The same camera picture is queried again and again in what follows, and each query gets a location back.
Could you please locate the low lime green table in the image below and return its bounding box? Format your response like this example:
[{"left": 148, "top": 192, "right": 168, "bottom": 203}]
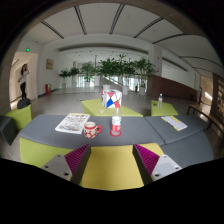
[{"left": 80, "top": 97, "right": 144, "bottom": 118}]

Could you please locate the small clear water bottle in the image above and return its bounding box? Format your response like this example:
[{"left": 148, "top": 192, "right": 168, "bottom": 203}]
[{"left": 157, "top": 93, "right": 164, "bottom": 109}]

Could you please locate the black bag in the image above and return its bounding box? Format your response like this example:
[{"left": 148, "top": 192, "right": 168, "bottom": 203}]
[{"left": 16, "top": 97, "right": 32, "bottom": 110}]

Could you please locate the clear red-capped water bottle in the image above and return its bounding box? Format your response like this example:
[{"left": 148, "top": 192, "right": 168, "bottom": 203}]
[{"left": 111, "top": 100, "right": 123, "bottom": 136}]

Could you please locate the framed wall picture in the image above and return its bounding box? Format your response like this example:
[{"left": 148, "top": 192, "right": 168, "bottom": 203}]
[{"left": 45, "top": 58, "right": 55, "bottom": 71}]

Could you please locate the white box with coloured triangles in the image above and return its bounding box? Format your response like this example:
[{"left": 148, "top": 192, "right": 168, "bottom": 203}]
[{"left": 101, "top": 88, "right": 123, "bottom": 109}]

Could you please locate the small lime green ottoman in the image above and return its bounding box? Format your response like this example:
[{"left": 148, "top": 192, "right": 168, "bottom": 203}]
[{"left": 150, "top": 99, "right": 179, "bottom": 117}]

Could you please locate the lime green seat cushion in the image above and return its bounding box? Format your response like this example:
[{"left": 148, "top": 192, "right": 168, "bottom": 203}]
[{"left": 19, "top": 137, "right": 75, "bottom": 169}]

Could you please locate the yellow and white leaflet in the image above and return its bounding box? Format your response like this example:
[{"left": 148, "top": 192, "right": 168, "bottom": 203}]
[{"left": 160, "top": 115, "right": 188, "bottom": 132}]

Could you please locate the row of potted plants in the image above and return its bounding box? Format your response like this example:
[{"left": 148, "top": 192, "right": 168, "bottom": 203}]
[{"left": 58, "top": 53, "right": 157, "bottom": 96}]

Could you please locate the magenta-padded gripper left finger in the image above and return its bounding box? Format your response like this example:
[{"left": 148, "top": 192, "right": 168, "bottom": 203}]
[{"left": 40, "top": 143, "right": 92, "bottom": 186}]

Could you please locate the wooden bench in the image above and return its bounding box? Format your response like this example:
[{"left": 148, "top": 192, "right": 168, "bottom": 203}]
[{"left": 187, "top": 103, "right": 224, "bottom": 134}]

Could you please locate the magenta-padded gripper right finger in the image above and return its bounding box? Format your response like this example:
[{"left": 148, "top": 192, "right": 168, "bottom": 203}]
[{"left": 132, "top": 143, "right": 183, "bottom": 186}]

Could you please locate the lime green ottoman with bag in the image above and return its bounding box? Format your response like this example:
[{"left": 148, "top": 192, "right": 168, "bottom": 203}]
[{"left": 4, "top": 103, "right": 34, "bottom": 131}]

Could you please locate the red and white patterned mug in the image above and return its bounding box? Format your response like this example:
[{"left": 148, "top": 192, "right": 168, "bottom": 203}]
[{"left": 83, "top": 121, "right": 103, "bottom": 139}]

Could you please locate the printed magazine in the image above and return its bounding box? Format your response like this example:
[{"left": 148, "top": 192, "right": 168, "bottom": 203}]
[{"left": 54, "top": 112, "right": 91, "bottom": 135}]

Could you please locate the yellow seat cushion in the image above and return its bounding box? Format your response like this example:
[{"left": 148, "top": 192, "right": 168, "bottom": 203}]
[{"left": 80, "top": 143, "right": 165, "bottom": 192}]

